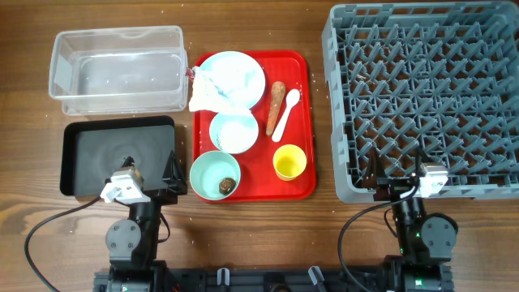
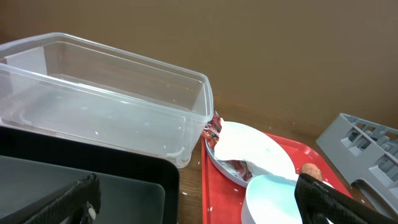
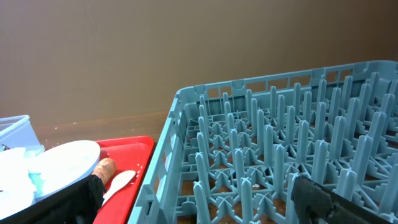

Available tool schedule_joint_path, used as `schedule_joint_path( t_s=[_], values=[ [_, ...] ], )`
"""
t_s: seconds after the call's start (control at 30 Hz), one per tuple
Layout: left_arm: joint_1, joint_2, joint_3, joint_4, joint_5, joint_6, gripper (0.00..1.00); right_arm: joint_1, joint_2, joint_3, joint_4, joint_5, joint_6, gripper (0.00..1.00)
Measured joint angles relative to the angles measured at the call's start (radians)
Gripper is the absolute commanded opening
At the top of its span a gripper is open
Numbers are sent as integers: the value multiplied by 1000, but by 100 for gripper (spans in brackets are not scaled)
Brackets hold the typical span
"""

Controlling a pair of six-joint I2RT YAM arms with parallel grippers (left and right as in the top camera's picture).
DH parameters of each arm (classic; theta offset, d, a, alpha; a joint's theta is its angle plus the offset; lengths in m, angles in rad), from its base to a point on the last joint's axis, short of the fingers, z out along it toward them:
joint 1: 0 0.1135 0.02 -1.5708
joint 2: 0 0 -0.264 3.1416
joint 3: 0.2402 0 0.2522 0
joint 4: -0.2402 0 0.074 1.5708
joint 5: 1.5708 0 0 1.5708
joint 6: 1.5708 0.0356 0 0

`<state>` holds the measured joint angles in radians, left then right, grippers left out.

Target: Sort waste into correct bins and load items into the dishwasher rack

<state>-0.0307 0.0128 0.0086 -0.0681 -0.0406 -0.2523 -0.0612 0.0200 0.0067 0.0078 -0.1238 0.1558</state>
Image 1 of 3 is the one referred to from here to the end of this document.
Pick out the white plastic spoon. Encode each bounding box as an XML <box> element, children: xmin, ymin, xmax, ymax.
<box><xmin>272</xmin><ymin>89</ymin><xmax>301</xmax><ymax>143</ymax></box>

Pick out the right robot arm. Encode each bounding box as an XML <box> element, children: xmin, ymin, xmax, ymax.
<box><xmin>362</xmin><ymin>148</ymin><xmax>458</xmax><ymax>292</ymax></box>

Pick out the grey dishwasher rack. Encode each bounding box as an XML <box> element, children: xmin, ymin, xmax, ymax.
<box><xmin>321</xmin><ymin>1</ymin><xmax>518</xmax><ymax>203</ymax></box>

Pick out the clear plastic waste bin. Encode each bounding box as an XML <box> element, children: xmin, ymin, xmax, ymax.
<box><xmin>48</xmin><ymin>25</ymin><xmax>188</xmax><ymax>116</ymax></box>

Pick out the black waste tray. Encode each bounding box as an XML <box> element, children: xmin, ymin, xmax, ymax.
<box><xmin>59</xmin><ymin>116</ymin><xmax>175</xmax><ymax>196</ymax></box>

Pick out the large light blue plate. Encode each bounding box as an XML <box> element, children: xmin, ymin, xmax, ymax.
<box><xmin>199</xmin><ymin>51</ymin><xmax>266</xmax><ymax>110</ymax></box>

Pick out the yellow plastic cup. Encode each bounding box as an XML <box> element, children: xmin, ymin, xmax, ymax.
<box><xmin>272</xmin><ymin>144</ymin><xmax>307</xmax><ymax>181</ymax></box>

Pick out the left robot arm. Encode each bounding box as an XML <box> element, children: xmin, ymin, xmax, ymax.
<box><xmin>93</xmin><ymin>151</ymin><xmax>187</xmax><ymax>292</ymax></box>

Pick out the white napkin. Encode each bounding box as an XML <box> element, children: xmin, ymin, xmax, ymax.
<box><xmin>188</xmin><ymin>67</ymin><xmax>252</xmax><ymax>117</ymax></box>

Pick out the orange carrot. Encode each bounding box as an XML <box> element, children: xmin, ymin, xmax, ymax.
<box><xmin>266</xmin><ymin>81</ymin><xmax>285</xmax><ymax>136</ymax></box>

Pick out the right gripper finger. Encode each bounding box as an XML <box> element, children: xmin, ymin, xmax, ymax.
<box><xmin>414</xmin><ymin>146</ymin><xmax>431</xmax><ymax>174</ymax></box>
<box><xmin>362</xmin><ymin>147</ymin><xmax>384</xmax><ymax>189</ymax></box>

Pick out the small light blue bowl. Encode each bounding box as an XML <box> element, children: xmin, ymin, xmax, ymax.
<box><xmin>209</xmin><ymin>113</ymin><xmax>259</xmax><ymax>154</ymax></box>

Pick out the brown mushroom piece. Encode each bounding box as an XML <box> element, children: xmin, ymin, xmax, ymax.
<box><xmin>219</xmin><ymin>178</ymin><xmax>237</xmax><ymax>195</ymax></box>

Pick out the red serving tray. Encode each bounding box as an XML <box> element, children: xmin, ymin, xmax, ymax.
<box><xmin>192</xmin><ymin>49</ymin><xmax>318</xmax><ymax>204</ymax></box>

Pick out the light green bowl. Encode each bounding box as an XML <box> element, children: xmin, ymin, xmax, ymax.
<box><xmin>190</xmin><ymin>151</ymin><xmax>242</xmax><ymax>201</ymax></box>

